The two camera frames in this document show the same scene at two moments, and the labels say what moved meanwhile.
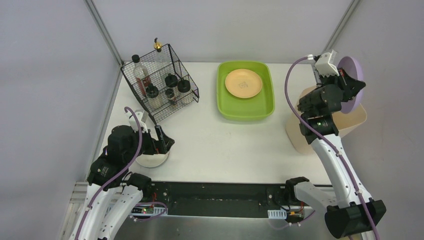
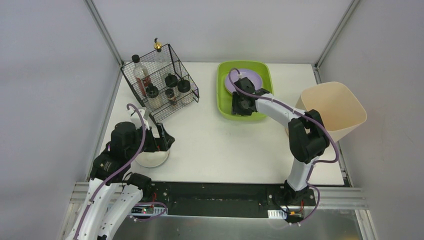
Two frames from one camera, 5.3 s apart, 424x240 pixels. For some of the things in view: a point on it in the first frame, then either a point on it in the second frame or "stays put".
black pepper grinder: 170,95 stays put
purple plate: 351,67 to 254,78
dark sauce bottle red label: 141,75 stays put
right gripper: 346,86 to 247,87
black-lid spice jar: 152,91 stays put
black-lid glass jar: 183,86 stays put
